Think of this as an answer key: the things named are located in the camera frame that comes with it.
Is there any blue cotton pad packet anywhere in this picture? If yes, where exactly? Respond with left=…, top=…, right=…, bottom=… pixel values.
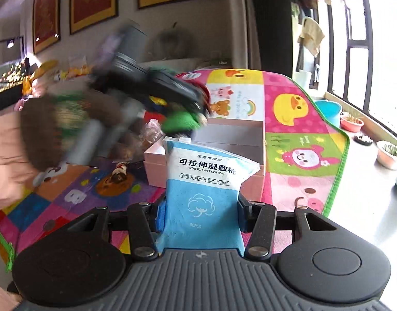
left=156, top=138, right=259, bottom=253

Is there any green teal plastic toy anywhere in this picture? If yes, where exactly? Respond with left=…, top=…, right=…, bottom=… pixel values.
left=161, top=111, right=200, bottom=134

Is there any left brown gloved hand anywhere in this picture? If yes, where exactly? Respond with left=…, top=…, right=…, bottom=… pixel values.
left=17, top=89, right=143, bottom=171

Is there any pink cardboard box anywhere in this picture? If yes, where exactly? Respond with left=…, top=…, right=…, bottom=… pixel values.
left=143, top=118, right=267, bottom=202

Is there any blue plastic bucket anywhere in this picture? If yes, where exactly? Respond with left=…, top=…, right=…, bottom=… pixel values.
left=315, top=100, right=342, bottom=128

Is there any pink flower pot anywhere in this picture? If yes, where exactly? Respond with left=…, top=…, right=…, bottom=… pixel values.
left=340, top=116, right=364, bottom=133

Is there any beige flower pot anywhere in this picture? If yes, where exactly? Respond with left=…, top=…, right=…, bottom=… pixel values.
left=377, top=140, right=397, bottom=171

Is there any hanging yellow towel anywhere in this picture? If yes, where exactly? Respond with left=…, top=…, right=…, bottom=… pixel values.
left=298, top=17, right=325, bottom=57

